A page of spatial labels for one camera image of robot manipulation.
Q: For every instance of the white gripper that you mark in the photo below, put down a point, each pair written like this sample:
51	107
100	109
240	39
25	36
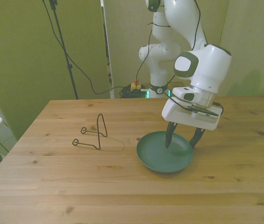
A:
185	120

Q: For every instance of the teal round plate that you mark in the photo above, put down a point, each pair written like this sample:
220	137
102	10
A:
159	158

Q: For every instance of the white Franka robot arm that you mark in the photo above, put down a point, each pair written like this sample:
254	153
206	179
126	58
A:
206	70

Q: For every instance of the yellow emergency stop box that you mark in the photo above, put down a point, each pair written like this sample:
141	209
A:
135	86

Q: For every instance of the black round pole stand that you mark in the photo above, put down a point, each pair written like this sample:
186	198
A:
69	66

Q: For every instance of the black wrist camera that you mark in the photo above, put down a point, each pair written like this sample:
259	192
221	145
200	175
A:
203	111

